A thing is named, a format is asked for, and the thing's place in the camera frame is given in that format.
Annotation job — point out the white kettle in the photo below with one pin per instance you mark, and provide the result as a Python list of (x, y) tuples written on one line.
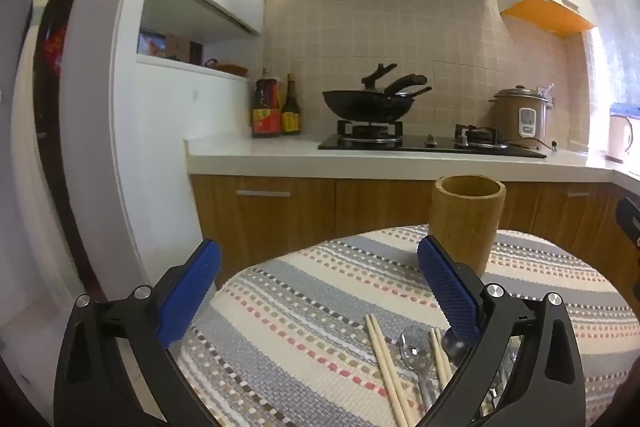
[(619, 139)]

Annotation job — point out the brown rice cooker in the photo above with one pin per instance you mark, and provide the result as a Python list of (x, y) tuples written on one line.
[(515, 117)]

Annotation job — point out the small dark sauce bottle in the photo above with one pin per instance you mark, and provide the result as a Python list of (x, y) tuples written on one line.
[(291, 112)]

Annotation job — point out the brown wicker basket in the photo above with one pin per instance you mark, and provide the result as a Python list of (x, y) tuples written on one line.
[(230, 69)]

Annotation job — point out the dark door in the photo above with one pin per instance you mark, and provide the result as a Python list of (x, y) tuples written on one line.
[(50, 132)]

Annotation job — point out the black gas stove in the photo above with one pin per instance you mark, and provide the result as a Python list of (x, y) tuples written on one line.
[(430, 148)]

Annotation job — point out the window roller blind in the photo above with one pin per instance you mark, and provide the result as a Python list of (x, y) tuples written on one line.
[(615, 7)]

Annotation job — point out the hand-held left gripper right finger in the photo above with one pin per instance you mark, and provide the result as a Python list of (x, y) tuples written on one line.
[(450, 292)]

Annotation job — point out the metal spoon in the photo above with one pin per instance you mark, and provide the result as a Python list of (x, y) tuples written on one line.
[(415, 349)]

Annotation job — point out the black wok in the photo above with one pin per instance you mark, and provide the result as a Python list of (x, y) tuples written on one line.
[(365, 104)]

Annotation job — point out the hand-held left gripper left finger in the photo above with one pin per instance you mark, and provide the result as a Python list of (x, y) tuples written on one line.
[(187, 292)]

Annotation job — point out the black spoon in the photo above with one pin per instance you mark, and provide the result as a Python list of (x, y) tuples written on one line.
[(452, 348)]

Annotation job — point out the cardboard box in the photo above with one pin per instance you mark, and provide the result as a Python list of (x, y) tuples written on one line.
[(180, 49)]

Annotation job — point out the red door decoration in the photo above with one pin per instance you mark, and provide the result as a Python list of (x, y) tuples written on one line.
[(54, 49)]

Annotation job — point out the bamboo utensil holder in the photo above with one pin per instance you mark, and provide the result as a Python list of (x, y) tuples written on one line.
[(465, 217)]

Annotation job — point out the large soy sauce bottle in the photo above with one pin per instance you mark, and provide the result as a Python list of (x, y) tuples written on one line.
[(265, 112)]

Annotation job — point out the striped woven tablecloth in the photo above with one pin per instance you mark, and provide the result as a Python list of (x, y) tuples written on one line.
[(310, 307)]

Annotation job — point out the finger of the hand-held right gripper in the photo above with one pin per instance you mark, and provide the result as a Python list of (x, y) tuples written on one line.
[(630, 222)]

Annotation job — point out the white kitchen countertop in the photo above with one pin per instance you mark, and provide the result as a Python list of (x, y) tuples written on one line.
[(260, 157)]

